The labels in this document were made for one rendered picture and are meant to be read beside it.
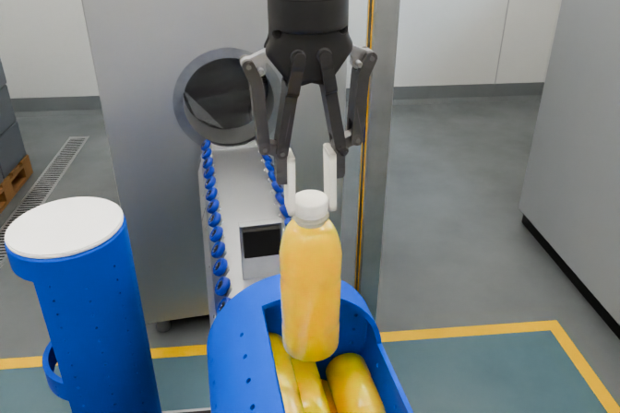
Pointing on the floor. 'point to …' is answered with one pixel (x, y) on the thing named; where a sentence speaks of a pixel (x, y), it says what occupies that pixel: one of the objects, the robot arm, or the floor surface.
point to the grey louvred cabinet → (581, 144)
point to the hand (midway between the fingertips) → (310, 180)
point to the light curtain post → (377, 118)
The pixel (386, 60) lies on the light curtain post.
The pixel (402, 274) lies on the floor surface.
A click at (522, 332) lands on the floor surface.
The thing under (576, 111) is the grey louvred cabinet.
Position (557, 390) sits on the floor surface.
